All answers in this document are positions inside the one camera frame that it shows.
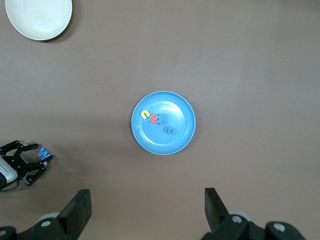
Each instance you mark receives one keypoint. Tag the purple foam letter m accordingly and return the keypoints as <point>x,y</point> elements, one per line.
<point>162,120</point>

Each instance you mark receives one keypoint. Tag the blue foam capital letter W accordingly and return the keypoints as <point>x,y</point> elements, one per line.
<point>45,154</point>

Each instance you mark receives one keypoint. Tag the beige plate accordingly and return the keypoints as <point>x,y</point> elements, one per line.
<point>37,17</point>

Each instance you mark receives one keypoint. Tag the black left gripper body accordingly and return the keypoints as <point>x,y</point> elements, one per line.
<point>16,157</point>

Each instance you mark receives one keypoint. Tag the blue plate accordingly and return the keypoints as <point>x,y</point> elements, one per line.
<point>175,145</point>

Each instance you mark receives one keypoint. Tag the red foam small letter w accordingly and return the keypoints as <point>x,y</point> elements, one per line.
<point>153,119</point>

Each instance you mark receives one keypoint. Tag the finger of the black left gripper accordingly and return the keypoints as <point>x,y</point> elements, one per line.
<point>30,147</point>
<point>36,170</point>

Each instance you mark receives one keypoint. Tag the yellow foam letter u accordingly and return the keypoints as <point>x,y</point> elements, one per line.
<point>143,115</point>

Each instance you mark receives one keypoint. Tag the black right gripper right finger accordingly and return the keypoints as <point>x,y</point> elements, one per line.
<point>232,227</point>

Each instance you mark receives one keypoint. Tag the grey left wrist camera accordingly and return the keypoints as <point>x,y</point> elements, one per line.
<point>6,171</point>

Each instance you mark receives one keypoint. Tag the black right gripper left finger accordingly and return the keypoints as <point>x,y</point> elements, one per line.
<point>50,227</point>

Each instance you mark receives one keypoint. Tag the blue foam letter a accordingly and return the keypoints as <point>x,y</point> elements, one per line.
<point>173,131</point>

